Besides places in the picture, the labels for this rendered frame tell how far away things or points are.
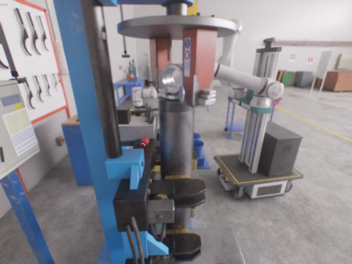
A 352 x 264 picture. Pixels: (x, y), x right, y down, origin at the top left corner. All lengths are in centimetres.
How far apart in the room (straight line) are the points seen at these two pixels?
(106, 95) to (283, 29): 1318
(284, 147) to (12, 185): 241
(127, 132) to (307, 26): 1380
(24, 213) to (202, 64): 125
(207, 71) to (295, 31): 1335
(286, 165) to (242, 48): 1059
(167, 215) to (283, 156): 182
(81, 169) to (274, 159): 249
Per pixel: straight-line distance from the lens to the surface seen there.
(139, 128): 141
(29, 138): 123
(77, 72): 104
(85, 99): 105
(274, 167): 249
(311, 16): 1467
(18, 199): 134
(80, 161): 271
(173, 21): 74
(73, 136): 257
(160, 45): 112
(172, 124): 97
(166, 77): 103
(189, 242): 141
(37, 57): 345
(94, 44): 88
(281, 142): 235
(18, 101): 119
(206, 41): 81
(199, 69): 80
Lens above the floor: 167
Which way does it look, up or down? 23 degrees down
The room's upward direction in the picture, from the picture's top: straight up
